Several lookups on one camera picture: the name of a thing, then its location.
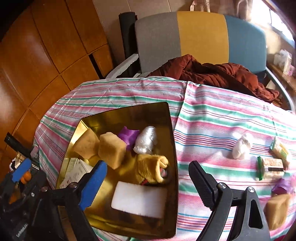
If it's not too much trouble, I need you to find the orange wooden wardrobe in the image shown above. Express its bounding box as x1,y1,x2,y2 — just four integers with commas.
1,1,114,148

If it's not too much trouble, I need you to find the yellow rolled towel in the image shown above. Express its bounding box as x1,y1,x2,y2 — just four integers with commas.
137,154,169,184

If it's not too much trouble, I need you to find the beige curtain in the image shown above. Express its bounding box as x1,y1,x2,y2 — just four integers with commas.
190,0,253,21

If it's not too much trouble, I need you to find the white plastic bag ball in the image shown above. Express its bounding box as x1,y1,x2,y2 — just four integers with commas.
133,126,158,154
232,133,254,160

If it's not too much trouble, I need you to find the white box on sill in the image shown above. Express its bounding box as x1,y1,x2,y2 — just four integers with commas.
273,49,292,75

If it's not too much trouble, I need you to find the white foam sponge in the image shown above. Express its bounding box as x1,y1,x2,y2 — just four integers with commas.
111,181,167,219

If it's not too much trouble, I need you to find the purple plastic clip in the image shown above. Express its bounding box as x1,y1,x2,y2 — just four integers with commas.
271,176,295,195
118,126,140,150

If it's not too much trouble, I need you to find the yellow sponge block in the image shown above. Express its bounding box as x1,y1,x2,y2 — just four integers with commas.
264,194,291,230
72,128,100,160
98,132,126,170

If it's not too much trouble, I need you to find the white cardboard box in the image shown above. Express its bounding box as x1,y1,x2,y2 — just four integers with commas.
60,158,93,188

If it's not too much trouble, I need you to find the grey yellow blue headboard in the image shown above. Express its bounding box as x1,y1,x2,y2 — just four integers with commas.
135,11,267,74

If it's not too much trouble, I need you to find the orange fruit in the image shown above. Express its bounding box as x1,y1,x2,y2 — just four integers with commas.
20,171,32,184

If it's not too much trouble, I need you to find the black rolled mat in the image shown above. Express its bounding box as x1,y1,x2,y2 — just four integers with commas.
118,11,140,77

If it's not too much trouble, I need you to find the rust red blanket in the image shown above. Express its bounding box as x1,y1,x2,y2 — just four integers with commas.
149,54,280,103

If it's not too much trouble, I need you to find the gold metal tray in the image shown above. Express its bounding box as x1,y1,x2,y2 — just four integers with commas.
56,102,179,240

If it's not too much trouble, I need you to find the striped pink green bedsheet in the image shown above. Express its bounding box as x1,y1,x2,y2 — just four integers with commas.
34,77,295,240

